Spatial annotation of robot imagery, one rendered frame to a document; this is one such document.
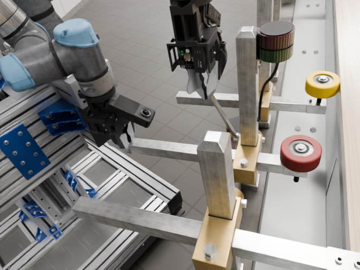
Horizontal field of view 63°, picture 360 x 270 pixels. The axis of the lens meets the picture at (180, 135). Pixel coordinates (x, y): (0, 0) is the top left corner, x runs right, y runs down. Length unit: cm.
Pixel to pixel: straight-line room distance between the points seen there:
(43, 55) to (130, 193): 102
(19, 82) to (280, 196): 72
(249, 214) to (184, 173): 105
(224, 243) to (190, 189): 128
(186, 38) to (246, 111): 22
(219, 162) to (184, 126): 173
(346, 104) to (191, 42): 43
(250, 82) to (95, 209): 37
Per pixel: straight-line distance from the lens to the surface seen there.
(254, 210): 80
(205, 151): 36
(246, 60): 56
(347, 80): 87
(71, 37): 62
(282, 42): 53
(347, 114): 76
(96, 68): 65
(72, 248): 149
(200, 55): 50
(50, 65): 64
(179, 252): 154
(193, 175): 178
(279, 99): 89
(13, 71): 65
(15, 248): 165
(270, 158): 69
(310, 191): 95
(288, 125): 113
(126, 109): 70
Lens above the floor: 138
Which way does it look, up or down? 43 degrees down
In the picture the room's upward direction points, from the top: 14 degrees counter-clockwise
